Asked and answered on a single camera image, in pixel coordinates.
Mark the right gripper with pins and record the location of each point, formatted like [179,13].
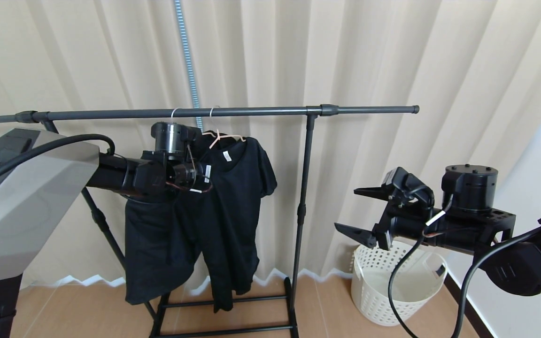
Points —
[439,232]

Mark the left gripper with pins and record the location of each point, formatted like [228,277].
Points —
[190,176]

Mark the pink clothes hanger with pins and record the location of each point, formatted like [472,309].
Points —
[173,113]
[214,140]

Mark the heap of clothes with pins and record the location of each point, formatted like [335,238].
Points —
[233,211]

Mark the black shorts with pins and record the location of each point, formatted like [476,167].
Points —
[153,253]

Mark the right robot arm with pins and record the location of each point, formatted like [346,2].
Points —
[467,188]

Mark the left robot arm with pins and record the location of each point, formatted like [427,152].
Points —
[17,202]

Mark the white laundry basket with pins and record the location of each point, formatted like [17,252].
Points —
[378,291]

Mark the black clothes rack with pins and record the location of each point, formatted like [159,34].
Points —
[275,111]

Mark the beige curtain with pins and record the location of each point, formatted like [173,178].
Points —
[392,56]

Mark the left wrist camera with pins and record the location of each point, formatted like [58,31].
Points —
[195,134]

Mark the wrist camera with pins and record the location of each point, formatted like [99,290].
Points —
[406,185]
[195,134]

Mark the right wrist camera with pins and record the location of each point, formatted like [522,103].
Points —
[406,185]

